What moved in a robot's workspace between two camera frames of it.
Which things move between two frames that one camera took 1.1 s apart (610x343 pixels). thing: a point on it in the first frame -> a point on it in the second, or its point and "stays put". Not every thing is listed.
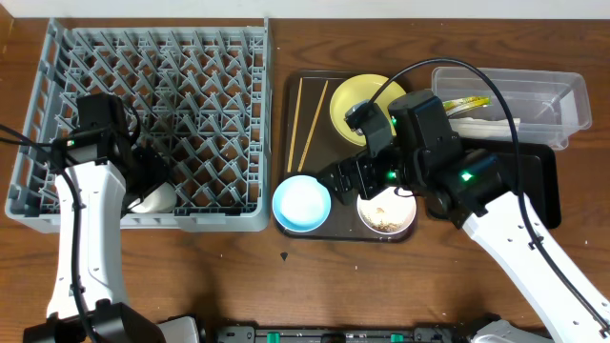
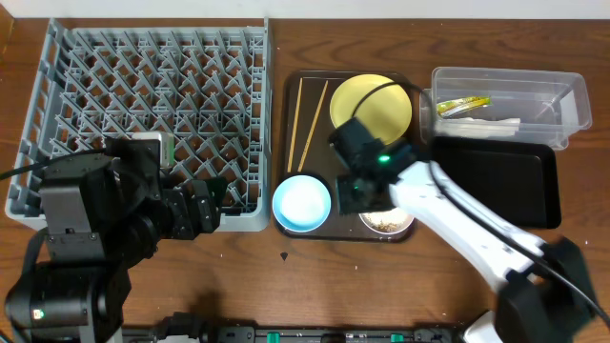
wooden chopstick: [314, 125] stays put
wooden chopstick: [294, 126] stays put
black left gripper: [144, 171] -> [192, 210]
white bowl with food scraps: [388, 212] stays put
